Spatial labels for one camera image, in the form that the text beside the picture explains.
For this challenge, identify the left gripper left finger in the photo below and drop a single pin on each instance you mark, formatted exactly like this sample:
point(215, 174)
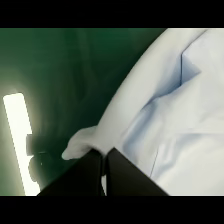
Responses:
point(78, 178)

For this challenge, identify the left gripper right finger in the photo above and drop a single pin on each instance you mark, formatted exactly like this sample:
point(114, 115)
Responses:
point(131, 178)

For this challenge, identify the pale blue shirt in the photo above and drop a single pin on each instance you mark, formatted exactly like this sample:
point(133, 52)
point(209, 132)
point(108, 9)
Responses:
point(173, 110)

